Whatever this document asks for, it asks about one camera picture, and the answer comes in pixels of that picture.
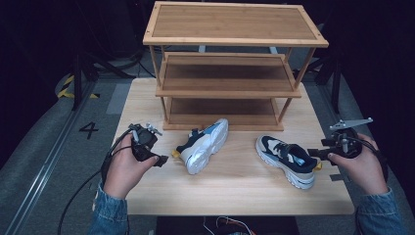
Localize yellow black hazard tape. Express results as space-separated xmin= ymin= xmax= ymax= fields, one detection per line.
xmin=56 ymin=74 xmax=101 ymax=100

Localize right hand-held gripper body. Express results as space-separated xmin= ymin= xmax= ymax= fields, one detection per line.
xmin=328 ymin=117 xmax=374 ymax=161

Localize blue white chunky sneaker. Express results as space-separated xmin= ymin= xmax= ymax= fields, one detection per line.
xmin=171 ymin=117 xmax=230 ymax=175

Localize person's right hand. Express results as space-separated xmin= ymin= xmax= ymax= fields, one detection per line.
xmin=327 ymin=132 xmax=390 ymax=197

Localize wooden three-tier shoe rack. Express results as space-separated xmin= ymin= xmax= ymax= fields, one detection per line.
xmin=142 ymin=0 xmax=330 ymax=132

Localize navy beige chunky sneaker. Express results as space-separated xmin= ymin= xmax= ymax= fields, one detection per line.
xmin=254 ymin=134 xmax=324 ymax=191

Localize thin white and red wires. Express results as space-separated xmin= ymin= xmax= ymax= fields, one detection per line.
xmin=202 ymin=215 xmax=258 ymax=235

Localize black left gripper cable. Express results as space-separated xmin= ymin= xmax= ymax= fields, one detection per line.
xmin=57 ymin=128 xmax=135 ymax=235

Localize person's left hand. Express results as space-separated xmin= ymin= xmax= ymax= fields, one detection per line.
xmin=103 ymin=132 xmax=161 ymax=201

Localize black metal stand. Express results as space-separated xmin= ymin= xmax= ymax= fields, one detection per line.
xmin=293 ymin=57 xmax=345 ymax=115
xmin=71 ymin=48 xmax=135 ymax=112

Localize metal floor rail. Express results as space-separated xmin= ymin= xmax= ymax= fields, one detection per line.
xmin=3 ymin=80 xmax=96 ymax=235

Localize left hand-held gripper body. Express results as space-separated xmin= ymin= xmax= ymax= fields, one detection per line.
xmin=127 ymin=122 xmax=164 ymax=163

